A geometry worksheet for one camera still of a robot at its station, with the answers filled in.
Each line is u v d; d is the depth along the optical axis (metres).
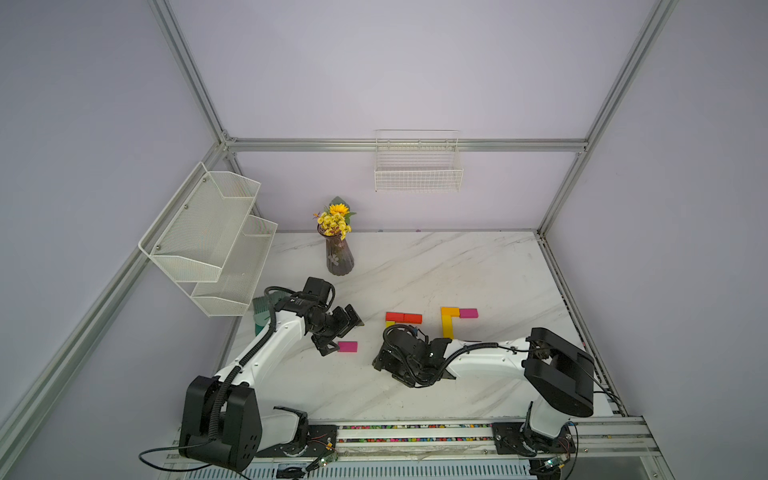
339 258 1.01
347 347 0.89
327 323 0.70
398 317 0.96
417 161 0.95
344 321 0.74
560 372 0.45
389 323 0.95
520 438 0.73
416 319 0.96
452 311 0.98
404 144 0.92
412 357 0.65
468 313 0.96
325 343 0.74
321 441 0.73
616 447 0.73
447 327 0.93
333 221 0.90
